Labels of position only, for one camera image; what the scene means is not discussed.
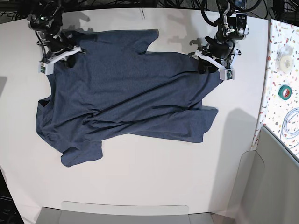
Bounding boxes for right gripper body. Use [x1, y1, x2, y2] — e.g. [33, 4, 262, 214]
[40, 46, 85, 64]

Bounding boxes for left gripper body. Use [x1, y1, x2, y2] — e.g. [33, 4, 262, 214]
[188, 49, 242, 74]

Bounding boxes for navy blue t-shirt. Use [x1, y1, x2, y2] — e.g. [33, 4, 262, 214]
[36, 29, 222, 167]

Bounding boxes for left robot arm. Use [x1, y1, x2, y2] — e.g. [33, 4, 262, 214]
[189, 0, 249, 81]

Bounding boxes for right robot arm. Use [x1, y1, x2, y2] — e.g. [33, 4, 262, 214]
[27, 0, 85, 75]

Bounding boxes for clear tape roll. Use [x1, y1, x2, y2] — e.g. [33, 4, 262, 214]
[276, 45, 294, 74]

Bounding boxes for green tape roll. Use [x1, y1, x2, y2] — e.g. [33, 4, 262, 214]
[278, 85, 292, 101]

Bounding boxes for confetti patterned side cloth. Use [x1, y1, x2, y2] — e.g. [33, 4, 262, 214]
[252, 20, 299, 156]

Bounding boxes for grey bin right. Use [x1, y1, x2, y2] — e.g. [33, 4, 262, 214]
[235, 127, 299, 224]

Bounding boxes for grey tray bottom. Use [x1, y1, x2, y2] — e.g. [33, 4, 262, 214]
[36, 201, 214, 224]

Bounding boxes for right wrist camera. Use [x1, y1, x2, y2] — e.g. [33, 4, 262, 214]
[38, 62, 54, 75]

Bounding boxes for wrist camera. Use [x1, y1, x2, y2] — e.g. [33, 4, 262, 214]
[38, 62, 54, 75]
[220, 69, 235, 81]

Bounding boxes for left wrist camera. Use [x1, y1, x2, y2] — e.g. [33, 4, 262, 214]
[220, 69, 235, 81]

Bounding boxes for white coiled cable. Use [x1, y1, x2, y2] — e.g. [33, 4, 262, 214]
[279, 107, 299, 142]

